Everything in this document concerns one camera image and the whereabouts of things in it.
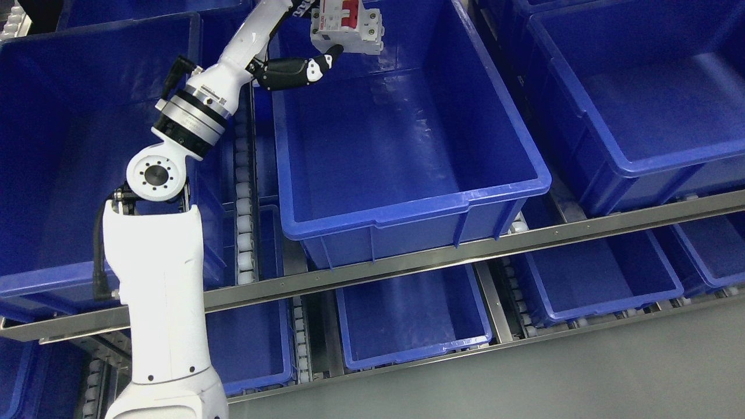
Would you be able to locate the blue bin upper left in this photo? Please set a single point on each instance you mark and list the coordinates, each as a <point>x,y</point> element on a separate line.
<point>76,106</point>

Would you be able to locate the blue bin upper middle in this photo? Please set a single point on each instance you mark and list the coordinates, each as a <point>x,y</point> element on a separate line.
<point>419,147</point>

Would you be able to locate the blue bin upper right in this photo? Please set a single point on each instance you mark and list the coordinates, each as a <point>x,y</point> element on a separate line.
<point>641,101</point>

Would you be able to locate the grey red circuit breaker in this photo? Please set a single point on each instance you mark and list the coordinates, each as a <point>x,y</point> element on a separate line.
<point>349,24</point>

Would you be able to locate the blue bin far right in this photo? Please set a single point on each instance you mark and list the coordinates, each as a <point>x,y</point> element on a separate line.
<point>706,254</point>

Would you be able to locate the blue bin bottom left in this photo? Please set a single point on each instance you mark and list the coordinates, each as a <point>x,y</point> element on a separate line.
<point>40,381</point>

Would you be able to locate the blue bin lower right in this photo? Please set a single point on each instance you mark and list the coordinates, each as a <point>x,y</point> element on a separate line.
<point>596,277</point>

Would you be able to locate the blue bin lower middle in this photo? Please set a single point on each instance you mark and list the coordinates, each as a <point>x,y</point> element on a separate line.
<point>411,317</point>

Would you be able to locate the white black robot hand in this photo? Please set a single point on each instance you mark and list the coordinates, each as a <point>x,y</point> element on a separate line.
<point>250,46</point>

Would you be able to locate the steel shelf rail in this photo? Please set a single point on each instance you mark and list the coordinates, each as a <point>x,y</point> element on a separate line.
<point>576,226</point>

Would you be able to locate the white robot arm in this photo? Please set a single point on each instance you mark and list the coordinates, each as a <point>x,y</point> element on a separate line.
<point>159,258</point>

